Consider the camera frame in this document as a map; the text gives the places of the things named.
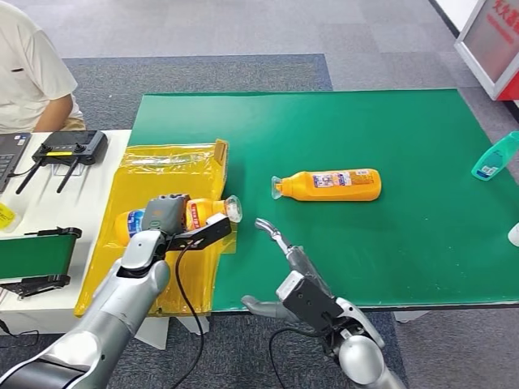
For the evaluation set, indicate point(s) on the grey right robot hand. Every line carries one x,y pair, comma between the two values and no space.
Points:
302,266

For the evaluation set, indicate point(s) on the white plastic object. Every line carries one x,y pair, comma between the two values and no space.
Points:
514,235

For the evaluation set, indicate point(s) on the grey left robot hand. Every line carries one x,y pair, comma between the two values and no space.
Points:
164,213

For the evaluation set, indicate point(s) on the dark laptop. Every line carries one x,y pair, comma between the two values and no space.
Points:
10,156

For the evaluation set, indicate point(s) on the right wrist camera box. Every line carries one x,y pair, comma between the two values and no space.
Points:
312,303

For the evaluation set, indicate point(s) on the yellow plastic bag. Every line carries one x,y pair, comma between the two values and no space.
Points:
170,172

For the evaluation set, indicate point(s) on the green table mat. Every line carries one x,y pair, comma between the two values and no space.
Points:
405,161

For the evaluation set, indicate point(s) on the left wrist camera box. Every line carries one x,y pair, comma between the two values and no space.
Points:
202,233

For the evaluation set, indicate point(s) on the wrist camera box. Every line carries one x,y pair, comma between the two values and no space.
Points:
312,303
202,233

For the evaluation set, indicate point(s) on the small green belt conveyor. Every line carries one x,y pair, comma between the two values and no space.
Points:
36,257

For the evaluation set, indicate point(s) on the teal plastic bottle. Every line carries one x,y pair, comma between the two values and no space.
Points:
495,157

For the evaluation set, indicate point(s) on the orange bottle with clear cap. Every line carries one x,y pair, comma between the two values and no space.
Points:
206,210
332,185

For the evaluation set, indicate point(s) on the yellow paper note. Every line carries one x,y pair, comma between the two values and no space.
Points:
6,216

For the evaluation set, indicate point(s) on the black remote controller with antennas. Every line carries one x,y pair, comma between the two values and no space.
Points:
72,146

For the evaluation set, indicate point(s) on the red and white sign stand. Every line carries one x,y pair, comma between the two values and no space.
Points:
491,43

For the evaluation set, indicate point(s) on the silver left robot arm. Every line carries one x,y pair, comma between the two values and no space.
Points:
105,317

